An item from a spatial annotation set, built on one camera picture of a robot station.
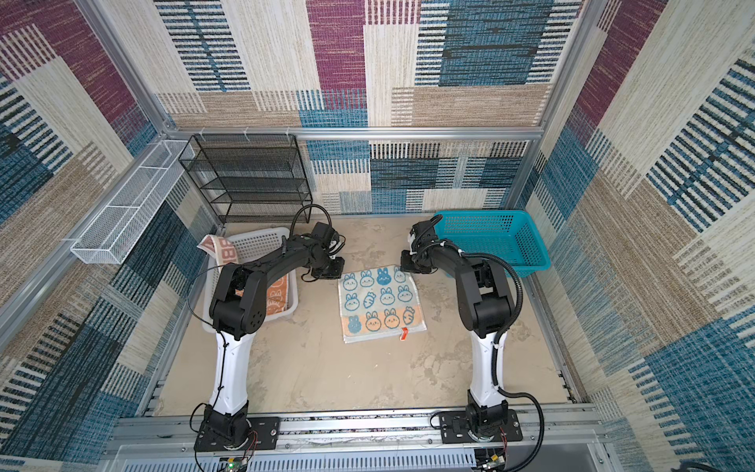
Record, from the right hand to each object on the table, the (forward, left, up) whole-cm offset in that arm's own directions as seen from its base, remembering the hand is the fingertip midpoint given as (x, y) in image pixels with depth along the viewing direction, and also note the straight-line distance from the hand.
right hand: (405, 267), depth 102 cm
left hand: (-1, +21, 0) cm, 22 cm away
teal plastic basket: (+14, -40, -1) cm, 42 cm away
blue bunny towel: (-12, +9, -2) cm, 15 cm away
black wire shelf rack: (+31, +55, +16) cm, 65 cm away
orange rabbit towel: (-22, +32, +27) cm, 47 cm away
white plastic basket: (+8, +54, +5) cm, 55 cm away
